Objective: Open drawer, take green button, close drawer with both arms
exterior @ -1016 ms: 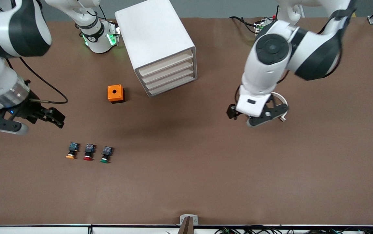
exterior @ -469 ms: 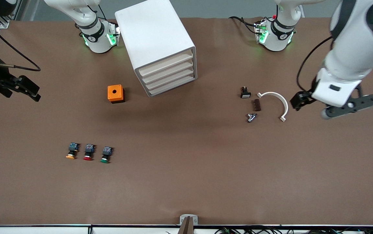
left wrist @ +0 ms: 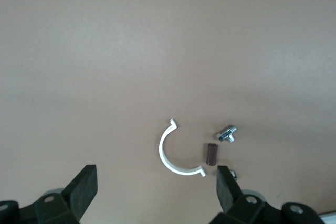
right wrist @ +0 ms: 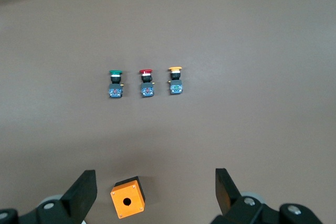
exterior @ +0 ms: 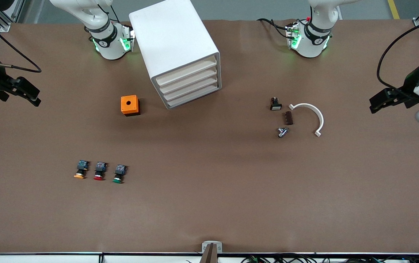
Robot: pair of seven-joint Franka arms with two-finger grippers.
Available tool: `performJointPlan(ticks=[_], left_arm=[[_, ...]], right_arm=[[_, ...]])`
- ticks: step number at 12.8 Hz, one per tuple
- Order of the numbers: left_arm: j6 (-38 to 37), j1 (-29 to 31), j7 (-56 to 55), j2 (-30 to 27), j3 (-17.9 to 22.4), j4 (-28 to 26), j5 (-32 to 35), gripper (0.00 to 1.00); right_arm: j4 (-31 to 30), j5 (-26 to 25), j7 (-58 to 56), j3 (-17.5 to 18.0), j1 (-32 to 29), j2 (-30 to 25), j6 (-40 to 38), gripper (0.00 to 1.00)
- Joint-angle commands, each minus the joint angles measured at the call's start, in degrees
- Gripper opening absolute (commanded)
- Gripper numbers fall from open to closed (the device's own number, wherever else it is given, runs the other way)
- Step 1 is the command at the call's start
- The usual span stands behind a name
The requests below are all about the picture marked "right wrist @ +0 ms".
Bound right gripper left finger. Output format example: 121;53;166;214
0;169;98;224

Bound orange box with hole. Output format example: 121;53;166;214
110;176;146;220

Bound yellow mushroom push button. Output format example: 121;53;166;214
167;66;184;95

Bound green mushroom push button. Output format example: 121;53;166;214
108;69;124;99

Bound red mushroom push button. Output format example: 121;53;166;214
139;68;155;98

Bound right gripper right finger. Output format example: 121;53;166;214
212;167;324;224

